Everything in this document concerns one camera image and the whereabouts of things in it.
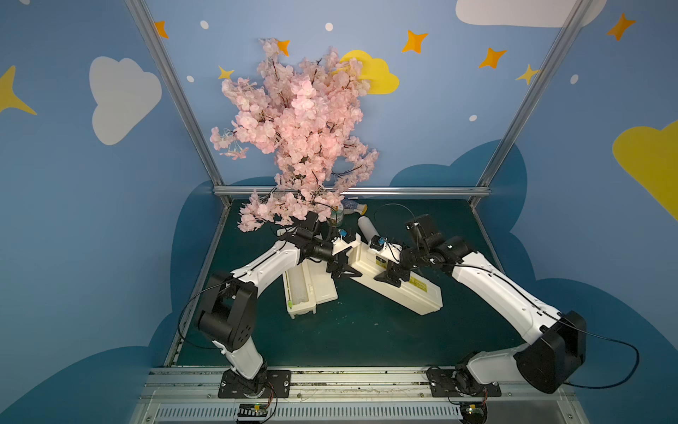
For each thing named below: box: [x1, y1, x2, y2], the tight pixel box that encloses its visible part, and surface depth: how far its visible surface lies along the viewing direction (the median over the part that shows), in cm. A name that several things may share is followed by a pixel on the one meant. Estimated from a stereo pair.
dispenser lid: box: [282, 258, 339, 314], surface depth 86 cm
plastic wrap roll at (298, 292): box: [288, 264, 309, 305], surface depth 88 cm
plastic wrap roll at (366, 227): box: [357, 215, 381, 243], surface depth 112 cm
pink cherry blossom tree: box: [210, 37, 380, 234], surface depth 77 cm
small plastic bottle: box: [341, 198, 369, 216], surface depth 121 cm
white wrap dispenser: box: [331, 233, 444, 316], surface depth 77 cm
